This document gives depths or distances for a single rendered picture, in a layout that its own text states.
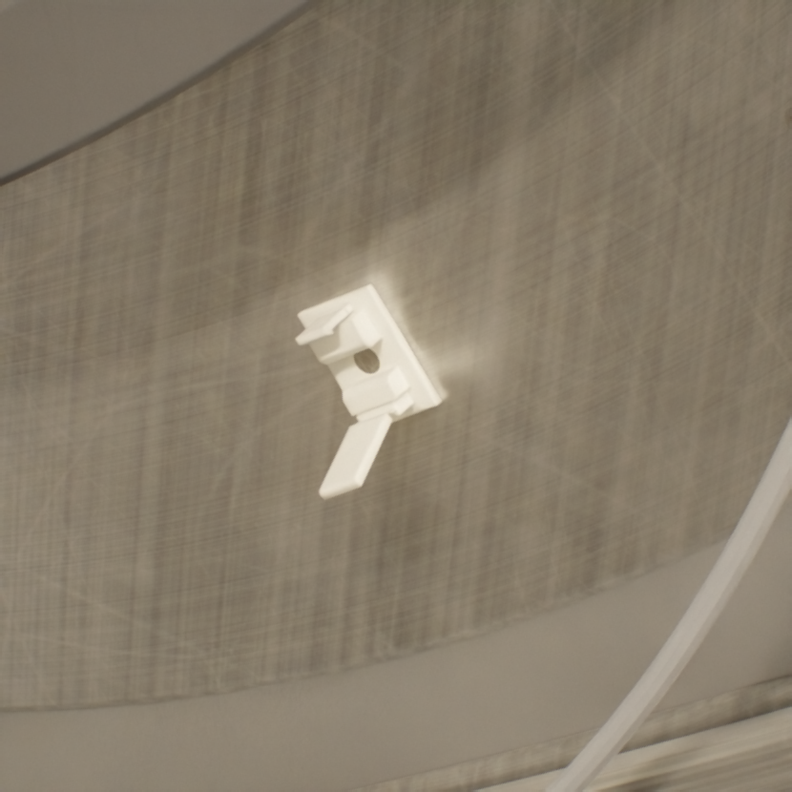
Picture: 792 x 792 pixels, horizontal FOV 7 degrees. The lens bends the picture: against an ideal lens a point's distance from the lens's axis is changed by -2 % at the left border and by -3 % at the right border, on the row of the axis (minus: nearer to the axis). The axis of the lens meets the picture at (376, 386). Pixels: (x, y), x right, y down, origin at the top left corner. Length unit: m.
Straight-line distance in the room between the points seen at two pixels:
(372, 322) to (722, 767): 0.09
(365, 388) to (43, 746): 0.12
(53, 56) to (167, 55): 0.02
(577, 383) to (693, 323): 0.03
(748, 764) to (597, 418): 0.06
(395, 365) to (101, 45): 0.09
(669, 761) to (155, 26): 0.16
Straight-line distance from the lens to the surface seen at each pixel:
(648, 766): 0.97
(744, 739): 0.96
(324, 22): 0.94
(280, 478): 0.99
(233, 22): 0.88
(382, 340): 0.96
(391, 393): 0.96
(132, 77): 0.90
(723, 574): 0.91
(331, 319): 0.96
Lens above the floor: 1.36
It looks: 35 degrees down
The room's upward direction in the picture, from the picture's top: 6 degrees clockwise
